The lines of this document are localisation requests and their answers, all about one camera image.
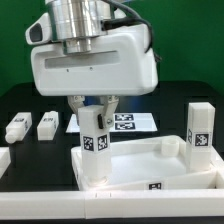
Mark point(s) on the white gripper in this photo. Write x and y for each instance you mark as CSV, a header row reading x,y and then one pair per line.
x,y
118,64

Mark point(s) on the white desk top tray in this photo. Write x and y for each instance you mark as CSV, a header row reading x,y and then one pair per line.
x,y
150,164

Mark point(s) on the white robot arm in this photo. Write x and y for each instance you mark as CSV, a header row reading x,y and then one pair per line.
x,y
75,23

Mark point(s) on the white marker sheet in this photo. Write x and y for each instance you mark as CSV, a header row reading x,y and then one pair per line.
x,y
122,122

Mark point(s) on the white left fence block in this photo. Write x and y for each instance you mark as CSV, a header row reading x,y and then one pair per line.
x,y
5,159

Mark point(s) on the white front fence bar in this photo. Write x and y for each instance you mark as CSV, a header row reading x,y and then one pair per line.
x,y
111,204

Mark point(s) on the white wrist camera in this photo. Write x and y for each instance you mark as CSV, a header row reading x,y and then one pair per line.
x,y
40,32

